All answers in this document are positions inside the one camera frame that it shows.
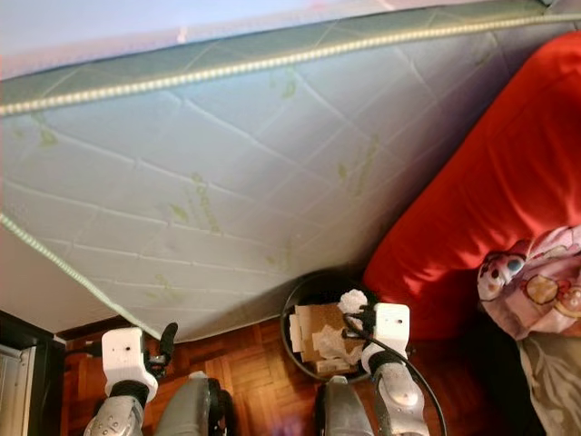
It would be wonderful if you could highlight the white folded paper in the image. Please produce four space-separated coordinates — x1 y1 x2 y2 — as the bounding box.
288 313 307 357

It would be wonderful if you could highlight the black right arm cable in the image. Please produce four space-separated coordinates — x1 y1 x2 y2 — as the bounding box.
340 304 450 436

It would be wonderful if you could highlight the black round waste bin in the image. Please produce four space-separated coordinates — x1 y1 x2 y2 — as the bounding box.
280 271 391 384

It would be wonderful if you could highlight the pink cartoon print blanket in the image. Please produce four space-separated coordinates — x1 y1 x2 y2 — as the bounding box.
477 225 581 342

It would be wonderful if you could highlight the red folded futon mattress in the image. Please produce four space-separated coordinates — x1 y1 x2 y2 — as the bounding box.
363 32 581 342

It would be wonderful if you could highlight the brown cardboard piece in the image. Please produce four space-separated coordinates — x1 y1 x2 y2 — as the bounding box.
295 304 369 373

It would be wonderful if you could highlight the dark wooden baseboard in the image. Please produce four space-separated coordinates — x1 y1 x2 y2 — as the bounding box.
59 318 123 342

